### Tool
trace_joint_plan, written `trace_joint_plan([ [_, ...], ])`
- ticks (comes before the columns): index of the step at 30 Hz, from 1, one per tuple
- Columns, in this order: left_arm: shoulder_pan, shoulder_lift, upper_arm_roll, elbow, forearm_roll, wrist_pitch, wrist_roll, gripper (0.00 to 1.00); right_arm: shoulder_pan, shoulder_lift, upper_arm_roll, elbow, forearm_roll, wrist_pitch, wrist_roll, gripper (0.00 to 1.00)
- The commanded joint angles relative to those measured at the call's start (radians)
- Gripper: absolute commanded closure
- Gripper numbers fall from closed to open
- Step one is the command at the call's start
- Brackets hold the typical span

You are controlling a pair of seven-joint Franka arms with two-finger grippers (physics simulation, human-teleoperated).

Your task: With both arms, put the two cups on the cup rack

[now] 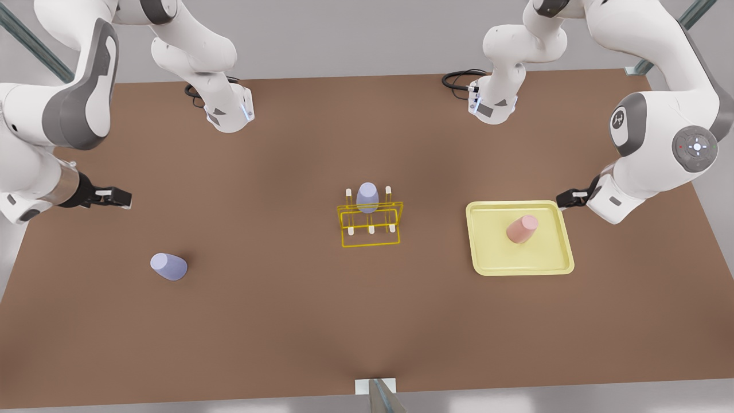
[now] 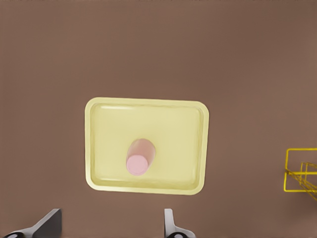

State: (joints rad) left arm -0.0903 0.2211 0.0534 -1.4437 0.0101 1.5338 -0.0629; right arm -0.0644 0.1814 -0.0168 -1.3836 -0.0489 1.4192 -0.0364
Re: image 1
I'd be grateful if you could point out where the pink cup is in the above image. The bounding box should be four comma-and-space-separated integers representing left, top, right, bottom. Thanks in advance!
506, 215, 539, 244

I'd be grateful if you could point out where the lavender cup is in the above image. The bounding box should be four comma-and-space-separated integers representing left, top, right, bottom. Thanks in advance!
150, 252, 189, 282
356, 182, 380, 215

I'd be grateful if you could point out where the black cable loop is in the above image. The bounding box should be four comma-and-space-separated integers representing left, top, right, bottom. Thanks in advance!
442, 69, 489, 100
184, 76, 241, 110

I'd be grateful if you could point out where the silver frame post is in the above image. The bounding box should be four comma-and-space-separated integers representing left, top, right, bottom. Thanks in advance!
625, 0, 719, 77
0, 5, 75, 84
355, 377, 408, 413

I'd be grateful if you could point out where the yellow tray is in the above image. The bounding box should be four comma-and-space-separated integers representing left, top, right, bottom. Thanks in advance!
465, 200, 575, 276

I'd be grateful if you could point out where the yellow wire cup rack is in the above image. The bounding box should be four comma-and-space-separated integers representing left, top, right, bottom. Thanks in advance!
336, 185, 404, 248

